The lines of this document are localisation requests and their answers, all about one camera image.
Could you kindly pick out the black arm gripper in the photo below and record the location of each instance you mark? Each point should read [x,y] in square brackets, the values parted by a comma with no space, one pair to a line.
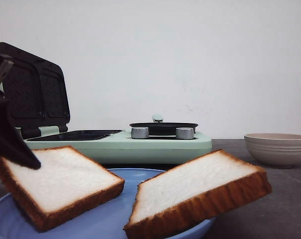
[12,147]

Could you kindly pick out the mint green sandwich maker lid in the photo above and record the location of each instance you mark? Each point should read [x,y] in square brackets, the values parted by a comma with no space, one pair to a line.
[35,89]

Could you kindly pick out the white bread slice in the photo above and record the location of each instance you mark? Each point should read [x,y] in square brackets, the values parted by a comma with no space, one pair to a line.
[67,184]
[186,195]

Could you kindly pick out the beige ribbed bowl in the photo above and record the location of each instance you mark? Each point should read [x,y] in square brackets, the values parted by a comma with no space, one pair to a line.
[274,149]

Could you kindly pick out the mint green breakfast maker base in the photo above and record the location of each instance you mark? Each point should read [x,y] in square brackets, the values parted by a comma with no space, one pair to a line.
[117,147]

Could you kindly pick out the blue round plate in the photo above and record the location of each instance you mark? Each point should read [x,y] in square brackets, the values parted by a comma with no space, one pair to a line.
[103,222]

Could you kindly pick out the left silver control knob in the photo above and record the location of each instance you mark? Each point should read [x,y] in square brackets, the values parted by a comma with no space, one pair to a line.
[140,132]

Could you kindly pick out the silver control knob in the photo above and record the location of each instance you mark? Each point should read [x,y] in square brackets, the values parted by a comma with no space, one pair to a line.
[140,132]
[185,133]

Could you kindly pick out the black round frying pan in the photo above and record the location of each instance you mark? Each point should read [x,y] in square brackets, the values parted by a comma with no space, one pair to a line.
[161,128]

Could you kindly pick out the right silver control knob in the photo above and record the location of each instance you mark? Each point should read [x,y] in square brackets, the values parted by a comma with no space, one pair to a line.
[185,133]

